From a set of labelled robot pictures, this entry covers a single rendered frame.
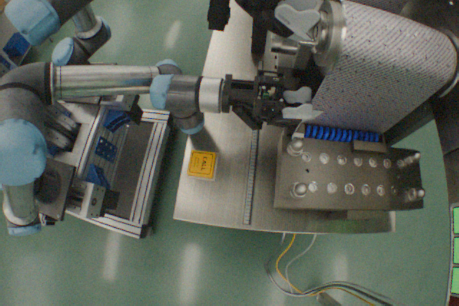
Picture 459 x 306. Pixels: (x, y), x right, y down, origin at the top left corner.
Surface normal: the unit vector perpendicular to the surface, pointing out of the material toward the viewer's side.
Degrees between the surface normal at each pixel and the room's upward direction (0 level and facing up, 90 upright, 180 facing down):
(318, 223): 0
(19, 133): 58
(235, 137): 0
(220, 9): 92
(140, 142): 0
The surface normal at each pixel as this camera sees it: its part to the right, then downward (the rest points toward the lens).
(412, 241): -0.04, -0.39
